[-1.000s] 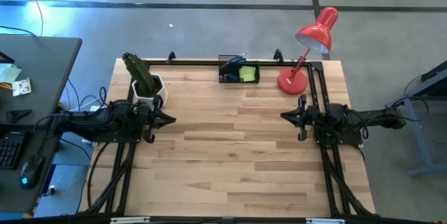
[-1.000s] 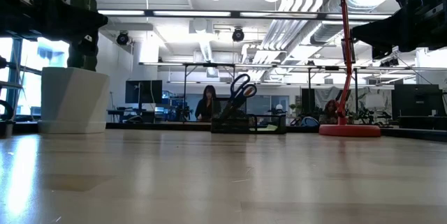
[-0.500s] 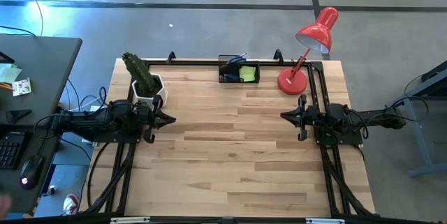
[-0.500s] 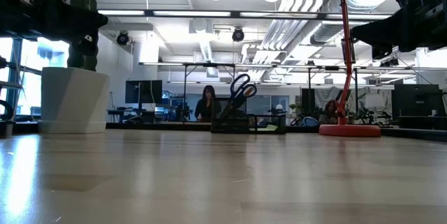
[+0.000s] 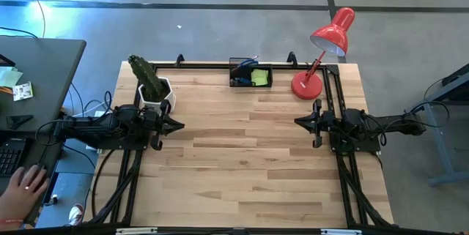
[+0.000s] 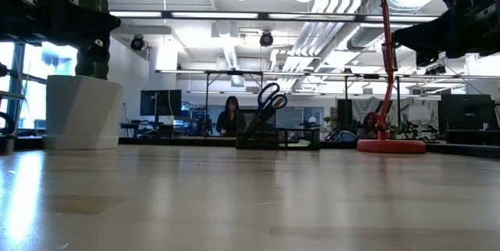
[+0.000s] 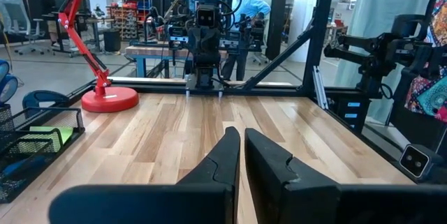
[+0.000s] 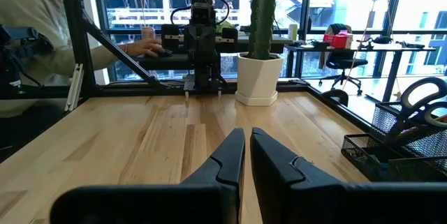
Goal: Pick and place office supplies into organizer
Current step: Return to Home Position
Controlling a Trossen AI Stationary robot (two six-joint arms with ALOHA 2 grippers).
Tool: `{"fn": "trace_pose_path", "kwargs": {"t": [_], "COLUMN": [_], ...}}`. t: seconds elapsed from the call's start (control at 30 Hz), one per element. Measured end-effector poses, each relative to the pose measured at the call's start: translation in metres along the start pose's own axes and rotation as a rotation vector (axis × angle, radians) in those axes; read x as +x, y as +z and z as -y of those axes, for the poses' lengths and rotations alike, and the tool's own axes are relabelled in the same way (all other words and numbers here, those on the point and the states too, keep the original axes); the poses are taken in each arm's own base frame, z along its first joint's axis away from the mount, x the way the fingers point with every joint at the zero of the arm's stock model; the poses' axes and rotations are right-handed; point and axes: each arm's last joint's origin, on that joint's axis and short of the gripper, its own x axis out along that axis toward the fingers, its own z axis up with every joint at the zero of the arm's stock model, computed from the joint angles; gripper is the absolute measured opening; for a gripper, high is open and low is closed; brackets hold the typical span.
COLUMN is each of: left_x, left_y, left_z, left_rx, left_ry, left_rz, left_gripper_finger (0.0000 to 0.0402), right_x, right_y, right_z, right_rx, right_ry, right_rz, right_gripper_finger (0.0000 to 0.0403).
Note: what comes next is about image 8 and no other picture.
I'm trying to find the black computer mouse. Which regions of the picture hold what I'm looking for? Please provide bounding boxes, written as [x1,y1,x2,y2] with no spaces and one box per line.
[153,48,175,58]

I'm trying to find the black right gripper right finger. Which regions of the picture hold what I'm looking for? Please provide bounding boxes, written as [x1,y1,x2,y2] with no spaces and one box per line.
[249,127,447,224]

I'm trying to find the black aluminium table frame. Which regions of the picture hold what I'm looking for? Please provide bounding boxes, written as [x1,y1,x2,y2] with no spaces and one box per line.
[0,0,373,133]

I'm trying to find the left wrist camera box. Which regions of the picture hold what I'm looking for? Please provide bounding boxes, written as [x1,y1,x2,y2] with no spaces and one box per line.
[190,2,214,27]

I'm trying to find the green cactus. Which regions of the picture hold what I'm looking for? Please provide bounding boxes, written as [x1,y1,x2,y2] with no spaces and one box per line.
[247,0,277,61]

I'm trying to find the white bracket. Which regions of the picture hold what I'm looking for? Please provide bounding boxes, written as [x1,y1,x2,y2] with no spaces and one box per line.
[64,63,85,113]

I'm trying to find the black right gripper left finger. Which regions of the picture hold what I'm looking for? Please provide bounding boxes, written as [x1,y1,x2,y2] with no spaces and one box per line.
[50,128,247,224]

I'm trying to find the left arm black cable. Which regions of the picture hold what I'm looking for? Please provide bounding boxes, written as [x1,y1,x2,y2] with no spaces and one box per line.
[170,0,230,26]

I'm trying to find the white faceted plant pot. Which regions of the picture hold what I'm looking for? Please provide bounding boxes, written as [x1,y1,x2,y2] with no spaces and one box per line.
[234,52,285,107]

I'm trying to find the black exterior camera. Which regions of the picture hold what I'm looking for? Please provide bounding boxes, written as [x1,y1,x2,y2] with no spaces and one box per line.
[0,24,54,94]

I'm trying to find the black office desk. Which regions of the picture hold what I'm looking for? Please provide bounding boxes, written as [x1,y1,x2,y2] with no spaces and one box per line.
[132,35,294,72]

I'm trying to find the long dark desk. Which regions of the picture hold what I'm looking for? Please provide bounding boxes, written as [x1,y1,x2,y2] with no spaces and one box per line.
[284,40,437,103]

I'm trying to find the person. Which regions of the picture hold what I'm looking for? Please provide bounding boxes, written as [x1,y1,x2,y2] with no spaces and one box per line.
[0,0,165,119]

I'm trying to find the black office chair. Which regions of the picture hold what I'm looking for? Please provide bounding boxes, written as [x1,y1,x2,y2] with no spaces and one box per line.
[318,23,369,96]

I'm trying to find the pink can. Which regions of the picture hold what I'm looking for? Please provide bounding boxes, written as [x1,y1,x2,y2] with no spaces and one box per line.
[140,26,156,40]

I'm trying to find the black mesh desk organizer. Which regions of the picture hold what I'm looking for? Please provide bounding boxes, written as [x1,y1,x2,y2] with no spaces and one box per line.
[341,100,447,183]

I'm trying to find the blue handled scissors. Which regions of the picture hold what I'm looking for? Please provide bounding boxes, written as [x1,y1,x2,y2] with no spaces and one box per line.
[383,76,447,144]

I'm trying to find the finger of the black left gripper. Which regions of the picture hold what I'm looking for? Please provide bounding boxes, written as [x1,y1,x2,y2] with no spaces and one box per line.
[200,27,220,64]
[184,27,203,64]

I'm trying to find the white cup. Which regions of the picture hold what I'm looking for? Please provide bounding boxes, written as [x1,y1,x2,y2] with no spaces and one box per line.
[287,23,299,42]

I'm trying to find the red box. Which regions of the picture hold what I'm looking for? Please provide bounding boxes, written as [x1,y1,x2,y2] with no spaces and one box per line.
[322,30,354,50]

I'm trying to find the person's hand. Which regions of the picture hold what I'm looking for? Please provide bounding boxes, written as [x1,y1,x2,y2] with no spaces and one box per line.
[126,38,165,58]

